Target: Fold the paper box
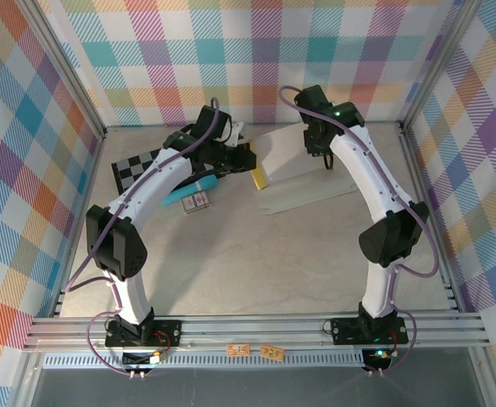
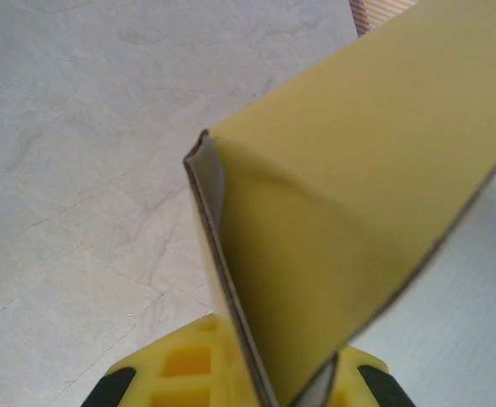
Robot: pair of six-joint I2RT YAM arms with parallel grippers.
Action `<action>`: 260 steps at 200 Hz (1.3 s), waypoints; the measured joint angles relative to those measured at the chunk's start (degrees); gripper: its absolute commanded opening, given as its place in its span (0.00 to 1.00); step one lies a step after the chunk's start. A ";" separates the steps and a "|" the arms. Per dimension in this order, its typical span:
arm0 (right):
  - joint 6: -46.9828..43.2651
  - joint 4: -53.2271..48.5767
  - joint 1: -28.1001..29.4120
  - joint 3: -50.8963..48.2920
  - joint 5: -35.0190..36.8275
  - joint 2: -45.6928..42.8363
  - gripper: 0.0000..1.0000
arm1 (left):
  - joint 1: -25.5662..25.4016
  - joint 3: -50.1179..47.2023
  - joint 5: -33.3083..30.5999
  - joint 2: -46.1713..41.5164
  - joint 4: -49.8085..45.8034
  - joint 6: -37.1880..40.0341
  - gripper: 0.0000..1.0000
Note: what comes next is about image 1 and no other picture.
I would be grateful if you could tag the orange paper tag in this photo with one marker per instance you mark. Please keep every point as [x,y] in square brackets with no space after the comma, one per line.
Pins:
[237,350]
[272,352]

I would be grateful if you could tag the aluminium side rail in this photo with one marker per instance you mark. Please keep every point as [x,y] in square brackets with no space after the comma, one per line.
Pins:
[76,229]
[432,220]

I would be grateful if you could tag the plaid fabric backdrop panel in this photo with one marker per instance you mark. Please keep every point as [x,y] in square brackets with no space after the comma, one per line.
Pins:
[247,59]
[485,169]
[14,169]

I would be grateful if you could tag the aluminium frame rail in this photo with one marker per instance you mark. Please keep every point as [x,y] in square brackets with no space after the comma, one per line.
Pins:
[252,328]

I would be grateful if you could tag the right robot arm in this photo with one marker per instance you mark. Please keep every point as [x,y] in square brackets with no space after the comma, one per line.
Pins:
[370,169]

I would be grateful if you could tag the yellow paper box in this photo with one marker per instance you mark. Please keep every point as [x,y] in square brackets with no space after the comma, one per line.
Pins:
[290,161]

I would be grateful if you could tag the turquoise toy microphone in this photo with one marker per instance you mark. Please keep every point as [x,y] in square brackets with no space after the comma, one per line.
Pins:
[196,186]

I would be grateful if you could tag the black and grey chessboard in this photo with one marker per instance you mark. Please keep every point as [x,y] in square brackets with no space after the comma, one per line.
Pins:
[131,171]

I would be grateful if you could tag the playing card box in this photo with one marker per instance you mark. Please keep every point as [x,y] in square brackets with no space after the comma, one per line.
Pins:
[196,202]

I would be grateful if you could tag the aluminium frame post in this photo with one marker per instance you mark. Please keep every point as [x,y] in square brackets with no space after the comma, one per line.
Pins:
[442,63]
[61,70]

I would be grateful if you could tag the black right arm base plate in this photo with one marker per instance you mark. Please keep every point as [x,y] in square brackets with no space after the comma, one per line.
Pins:
[345,330]

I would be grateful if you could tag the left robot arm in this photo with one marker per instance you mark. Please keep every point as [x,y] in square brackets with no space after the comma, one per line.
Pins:
[146,191]

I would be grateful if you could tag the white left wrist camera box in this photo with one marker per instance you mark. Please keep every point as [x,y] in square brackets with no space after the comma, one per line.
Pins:
[237,131]

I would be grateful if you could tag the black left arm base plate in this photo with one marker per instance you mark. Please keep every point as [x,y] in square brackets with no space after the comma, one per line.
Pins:
[167,332]

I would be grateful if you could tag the black controller board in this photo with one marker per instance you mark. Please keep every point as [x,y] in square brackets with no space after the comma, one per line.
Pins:
[377,359]
[139,359]

